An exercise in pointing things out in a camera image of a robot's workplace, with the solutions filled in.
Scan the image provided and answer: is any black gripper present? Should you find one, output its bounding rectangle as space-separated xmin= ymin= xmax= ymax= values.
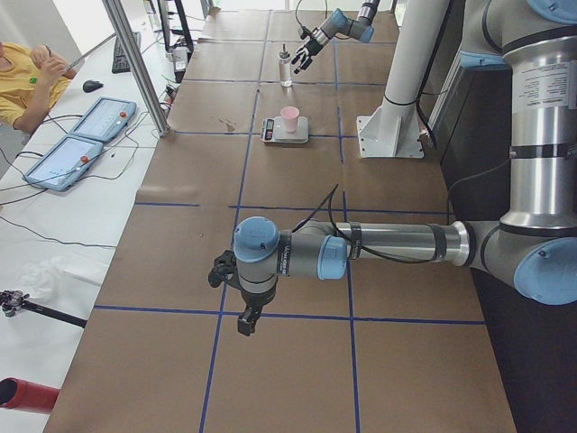
xmin=291 ymin=35 xmax=325 ymax=74
xmin=237 ymin=288 xmax=276 ymax=335

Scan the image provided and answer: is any clear glass sauce bottle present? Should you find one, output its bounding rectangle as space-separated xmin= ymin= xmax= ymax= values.
xmin=278 ymin=43 xmax=292 ymax=88

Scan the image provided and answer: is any pink paper cup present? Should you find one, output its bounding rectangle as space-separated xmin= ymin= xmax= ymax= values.
xmin=280 ymin=106 xmax=300 ymax=133

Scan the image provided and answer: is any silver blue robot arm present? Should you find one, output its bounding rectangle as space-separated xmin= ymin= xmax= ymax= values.
xmin=291 ymin=0 xmax=380 ymax=74
xmin=225 ymin=1 xmax=576 ymax=335

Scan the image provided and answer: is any silver digital kitchen scale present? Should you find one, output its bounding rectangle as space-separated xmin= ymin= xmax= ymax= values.
xmin=261 ymin=116 xmax=309 ymax=144

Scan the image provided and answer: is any black clamp stand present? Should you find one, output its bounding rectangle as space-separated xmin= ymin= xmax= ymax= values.
xmin=157 ymin=0 xmax=194 ymax=84

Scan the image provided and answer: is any black keyboard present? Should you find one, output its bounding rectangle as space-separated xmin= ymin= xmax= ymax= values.
xmin=111 ymin=37 xmax=131 ymax=74

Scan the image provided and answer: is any upper blue teach pendant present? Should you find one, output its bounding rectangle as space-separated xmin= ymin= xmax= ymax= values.
xmin=69 ymin=97 xmax=137 ymax=143

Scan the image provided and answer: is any blue teach pendant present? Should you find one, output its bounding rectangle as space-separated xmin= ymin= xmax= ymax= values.
xmin=69 ymin=97 xmax=137 ymax=143
xmin=23 ymin=135 xmax=104 ymax=192

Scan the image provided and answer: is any white crumpled plastic bag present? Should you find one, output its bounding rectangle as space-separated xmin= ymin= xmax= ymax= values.
xmin=17 ymin=255 xmax=107 ymax=308

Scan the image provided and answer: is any black computer mouse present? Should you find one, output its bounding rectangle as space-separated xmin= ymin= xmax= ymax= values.
xmin=82 ymin=79 xmax=104 ymax=93

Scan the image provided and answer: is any lower blue teach pendant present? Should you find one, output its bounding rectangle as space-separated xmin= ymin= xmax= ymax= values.
xmin=23 ymin=135 xmax=104 ymax=192

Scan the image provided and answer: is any red cylinder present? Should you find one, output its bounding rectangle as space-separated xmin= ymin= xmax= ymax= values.
xmin=1 ymin=377 xmax=60 ymax=414

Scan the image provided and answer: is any person in yellow shirt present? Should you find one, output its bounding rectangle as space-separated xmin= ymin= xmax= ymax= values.
xmin=1 ymin=42 xmax=77 ymax=135

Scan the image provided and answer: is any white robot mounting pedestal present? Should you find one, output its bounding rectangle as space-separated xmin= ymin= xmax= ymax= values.
xmin=357 ymin=0 xmax=450 ymax=159

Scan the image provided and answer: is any aluminium frame post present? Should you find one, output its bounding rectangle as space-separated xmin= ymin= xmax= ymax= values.
xmin=102 ymin=0 xmax=170 ymax=137

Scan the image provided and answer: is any black camera tripod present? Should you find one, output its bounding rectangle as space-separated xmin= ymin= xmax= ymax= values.
xmin=1 ymin=290 xmax=87 ymax=328

